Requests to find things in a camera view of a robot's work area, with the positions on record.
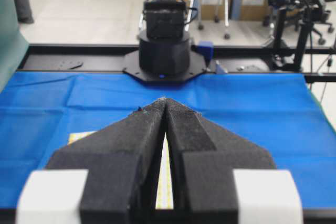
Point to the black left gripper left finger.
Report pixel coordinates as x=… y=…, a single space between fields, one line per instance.
x=95 y=179

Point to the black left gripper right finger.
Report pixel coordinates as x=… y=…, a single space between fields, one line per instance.
x=224 y=178

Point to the yellow checked towel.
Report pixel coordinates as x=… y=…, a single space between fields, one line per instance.
x=157 y=190

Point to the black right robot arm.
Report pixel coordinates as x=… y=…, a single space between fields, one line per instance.
x=164 y=53

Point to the blue table cloth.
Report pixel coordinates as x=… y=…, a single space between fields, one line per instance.
x=39 y=110

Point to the blue connector box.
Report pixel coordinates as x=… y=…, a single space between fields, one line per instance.
x=206 y=49

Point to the cardboard box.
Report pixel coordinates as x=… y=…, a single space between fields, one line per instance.
x=246 y=10

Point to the green curtain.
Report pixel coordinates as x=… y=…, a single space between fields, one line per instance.
x=13 y=44

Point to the black camera stand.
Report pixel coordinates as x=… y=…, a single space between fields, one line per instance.
x=283 y=30

